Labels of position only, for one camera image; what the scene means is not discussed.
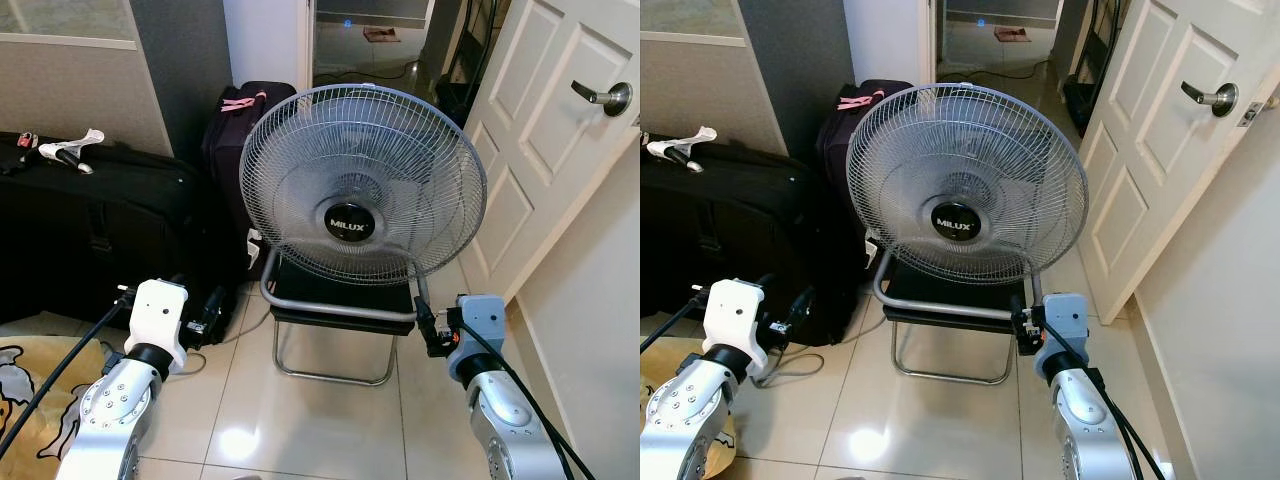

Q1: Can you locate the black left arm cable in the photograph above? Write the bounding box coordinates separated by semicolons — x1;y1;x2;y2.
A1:
0;288;136;461
640;285;713;353

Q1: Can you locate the white crumpled cloth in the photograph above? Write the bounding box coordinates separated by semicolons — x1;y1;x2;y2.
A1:
38;128;106;176
647;126;719;174

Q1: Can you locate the frosted window pane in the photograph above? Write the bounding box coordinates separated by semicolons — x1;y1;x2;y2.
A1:
640;0;749;46
0;0;138;51

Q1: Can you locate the grey Milux pedestal fan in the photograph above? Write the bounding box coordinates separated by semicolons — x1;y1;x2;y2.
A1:
238;83;488;288
846;83;1090;286

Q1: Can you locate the dark purple travel bag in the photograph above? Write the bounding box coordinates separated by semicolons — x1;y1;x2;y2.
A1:
203;80;298;271
815;80;906;266

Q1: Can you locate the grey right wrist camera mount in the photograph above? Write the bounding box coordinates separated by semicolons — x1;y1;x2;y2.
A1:
455;294;507;361
1033;293;1088;359

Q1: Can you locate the black rack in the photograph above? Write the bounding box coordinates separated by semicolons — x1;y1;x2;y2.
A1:
435;0;498;126
1062;0;1126;131

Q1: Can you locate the white panelled door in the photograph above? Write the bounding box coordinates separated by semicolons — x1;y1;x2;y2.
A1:
458;0;641;301
1075;0;1280;326

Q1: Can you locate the metal lever door handle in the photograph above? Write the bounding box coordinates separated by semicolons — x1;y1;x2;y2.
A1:
1181;81;1239;118
571;80;634;118

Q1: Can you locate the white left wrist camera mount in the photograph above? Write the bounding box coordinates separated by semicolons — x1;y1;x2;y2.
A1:
703;279;768;379
127;279;191;377

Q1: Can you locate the black chair chrome frame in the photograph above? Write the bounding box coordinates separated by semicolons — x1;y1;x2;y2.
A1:
872;245;1041;386
260;245;433;388

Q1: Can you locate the large black suitcase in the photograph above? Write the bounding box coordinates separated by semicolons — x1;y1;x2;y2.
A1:
0;130;226;326
640;140;831;346

